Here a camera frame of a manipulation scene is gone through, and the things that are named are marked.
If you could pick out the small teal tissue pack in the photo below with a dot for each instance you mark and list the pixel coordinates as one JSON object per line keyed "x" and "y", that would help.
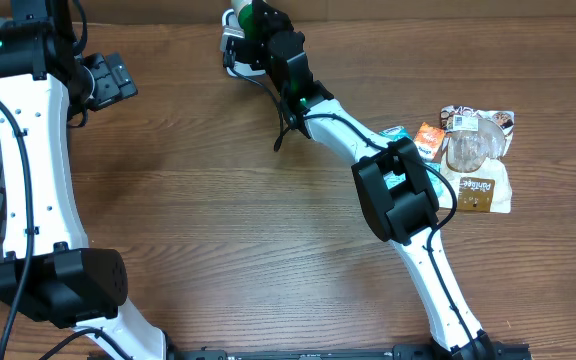
{"x": 395, "y": 133}

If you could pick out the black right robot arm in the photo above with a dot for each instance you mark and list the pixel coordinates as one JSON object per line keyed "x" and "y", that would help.
{"x": 404, "y": 216}

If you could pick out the teal wet wipes pack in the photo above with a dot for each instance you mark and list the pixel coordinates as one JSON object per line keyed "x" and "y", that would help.
{"x": 435, "y": 180}

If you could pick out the orange tissue pack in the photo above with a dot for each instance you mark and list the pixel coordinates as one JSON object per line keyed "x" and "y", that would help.
{"x": 429, "y": 141}

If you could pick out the white barcode scanner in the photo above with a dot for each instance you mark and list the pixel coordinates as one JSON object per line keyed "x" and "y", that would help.
{"x": 229, "y": 18}

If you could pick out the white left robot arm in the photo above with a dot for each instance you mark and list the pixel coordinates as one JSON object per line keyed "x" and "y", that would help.
{"x": 49, "y": 272}

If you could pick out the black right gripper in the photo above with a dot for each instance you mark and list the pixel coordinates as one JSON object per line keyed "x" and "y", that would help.
{"x": 268, "y": 22}

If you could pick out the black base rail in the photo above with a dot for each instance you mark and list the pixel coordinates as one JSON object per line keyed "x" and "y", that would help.
{"x": 398, "y": 352}

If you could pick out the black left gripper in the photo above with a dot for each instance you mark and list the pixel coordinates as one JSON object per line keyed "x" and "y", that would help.
{"x": 115, "y": 76}

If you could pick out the green lid jar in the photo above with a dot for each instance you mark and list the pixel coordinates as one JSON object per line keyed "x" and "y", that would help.
{"x": 252, "y": 17}

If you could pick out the brown bread snack bag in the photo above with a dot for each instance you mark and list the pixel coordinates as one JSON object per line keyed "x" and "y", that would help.
{"x": 472, "y": 155}

